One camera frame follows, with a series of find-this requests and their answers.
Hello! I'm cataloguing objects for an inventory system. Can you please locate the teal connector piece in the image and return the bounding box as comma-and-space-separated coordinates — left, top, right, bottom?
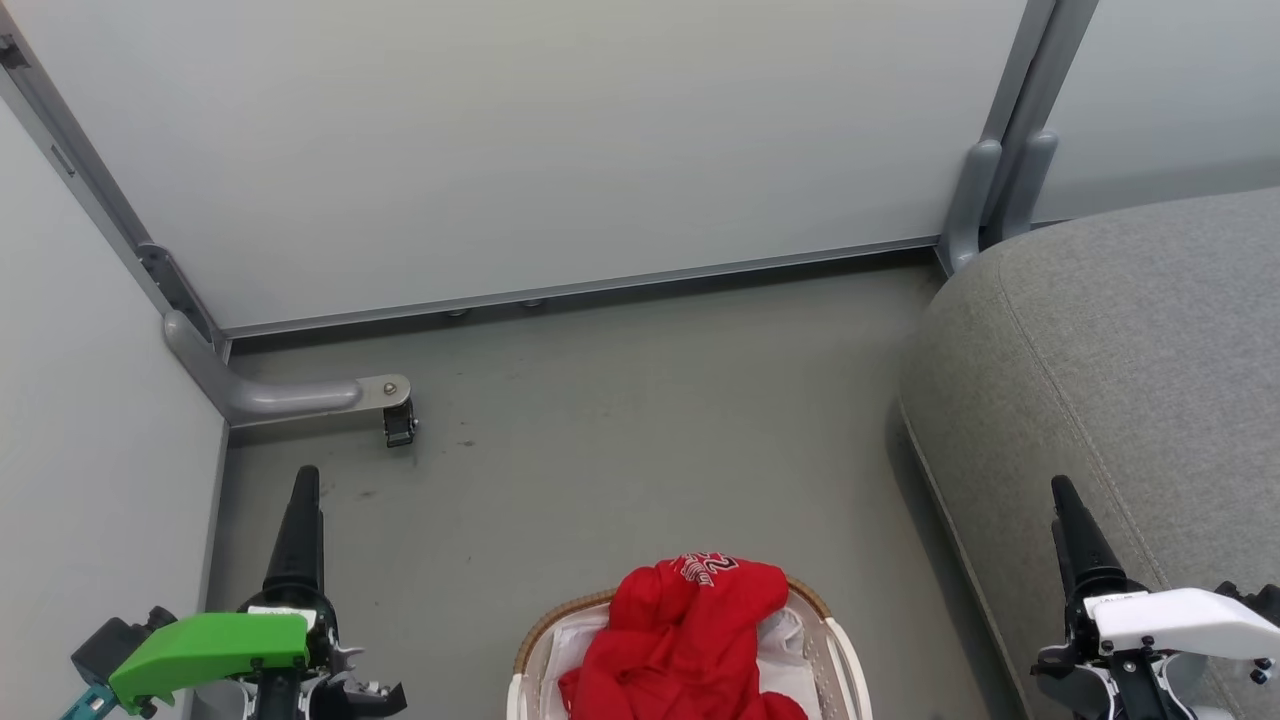
60, 684, 117, 720

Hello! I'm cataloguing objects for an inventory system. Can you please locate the white laundry basket brown rim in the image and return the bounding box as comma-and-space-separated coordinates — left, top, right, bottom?
507, 575, 873, 720

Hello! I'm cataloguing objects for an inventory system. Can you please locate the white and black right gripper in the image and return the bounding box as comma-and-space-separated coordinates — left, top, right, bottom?
1031, 475, 1280, 720

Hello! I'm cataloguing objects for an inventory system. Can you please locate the short grey partition foot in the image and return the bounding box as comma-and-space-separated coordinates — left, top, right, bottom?
940, 140, 1003, 274
1000, 130, 1059, 243

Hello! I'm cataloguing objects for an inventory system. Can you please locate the long grey partition foot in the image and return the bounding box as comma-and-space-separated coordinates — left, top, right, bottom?
163, 310, 412, 429

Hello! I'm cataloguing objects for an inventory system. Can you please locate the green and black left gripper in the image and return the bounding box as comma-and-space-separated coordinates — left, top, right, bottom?
108, 465, 408, 720

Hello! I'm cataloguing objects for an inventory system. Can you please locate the white basket liner cloth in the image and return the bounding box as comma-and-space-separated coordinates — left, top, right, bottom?
540, 603, 827, 720

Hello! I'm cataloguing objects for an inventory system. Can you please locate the grey double partition frame post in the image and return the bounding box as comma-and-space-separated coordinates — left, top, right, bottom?
980, 0, 1101, 151

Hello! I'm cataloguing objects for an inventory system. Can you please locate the grey fabric sofa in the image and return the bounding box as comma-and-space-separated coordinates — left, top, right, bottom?
897, 188, 1280, 720

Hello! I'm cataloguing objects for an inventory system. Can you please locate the red t-shirt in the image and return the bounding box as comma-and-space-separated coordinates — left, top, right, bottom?
558, 552, 809, 720

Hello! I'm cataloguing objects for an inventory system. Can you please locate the grey partition bottom rail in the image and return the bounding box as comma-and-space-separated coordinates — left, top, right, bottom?
222, 236, 943, 341

